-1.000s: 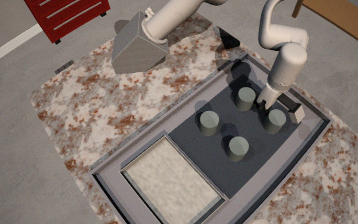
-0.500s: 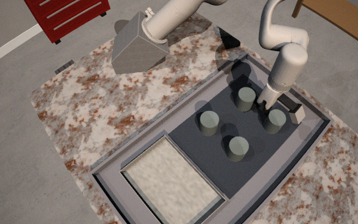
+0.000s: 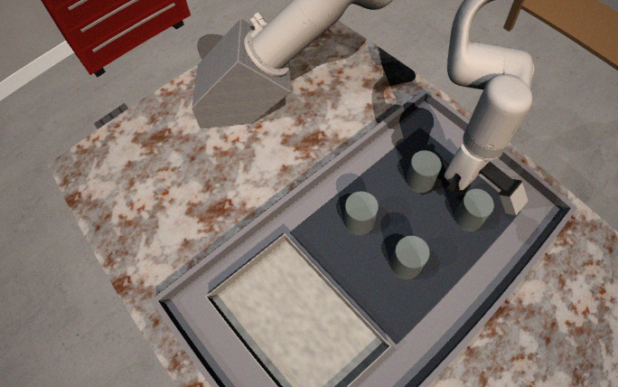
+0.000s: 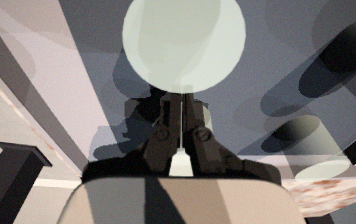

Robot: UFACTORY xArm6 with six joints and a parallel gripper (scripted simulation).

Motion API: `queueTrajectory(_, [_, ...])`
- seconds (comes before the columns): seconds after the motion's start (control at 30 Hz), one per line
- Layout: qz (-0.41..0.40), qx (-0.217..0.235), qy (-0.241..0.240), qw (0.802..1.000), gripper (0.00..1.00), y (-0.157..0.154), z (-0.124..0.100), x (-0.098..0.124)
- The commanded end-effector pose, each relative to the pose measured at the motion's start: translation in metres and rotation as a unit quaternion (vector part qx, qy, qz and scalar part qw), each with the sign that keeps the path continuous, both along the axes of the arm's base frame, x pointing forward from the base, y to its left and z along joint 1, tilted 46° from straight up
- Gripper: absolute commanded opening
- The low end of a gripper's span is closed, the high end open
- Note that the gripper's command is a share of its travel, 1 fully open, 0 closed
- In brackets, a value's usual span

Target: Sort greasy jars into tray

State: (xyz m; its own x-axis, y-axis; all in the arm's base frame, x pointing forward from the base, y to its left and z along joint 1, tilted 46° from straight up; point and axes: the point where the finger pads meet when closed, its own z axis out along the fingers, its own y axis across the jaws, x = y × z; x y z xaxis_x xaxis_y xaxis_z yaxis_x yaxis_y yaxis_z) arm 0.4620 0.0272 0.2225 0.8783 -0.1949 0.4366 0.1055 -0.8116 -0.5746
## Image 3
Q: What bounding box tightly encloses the clear glass jar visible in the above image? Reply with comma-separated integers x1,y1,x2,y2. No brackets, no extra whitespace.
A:
406,150,442,193
454,189,494,231
344,192,379,235
390,236,430,279

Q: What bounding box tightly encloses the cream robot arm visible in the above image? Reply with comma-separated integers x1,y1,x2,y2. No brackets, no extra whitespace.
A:
244,0,535,215

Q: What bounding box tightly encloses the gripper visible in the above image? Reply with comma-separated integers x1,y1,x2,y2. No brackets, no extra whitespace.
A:
444,137,500,197

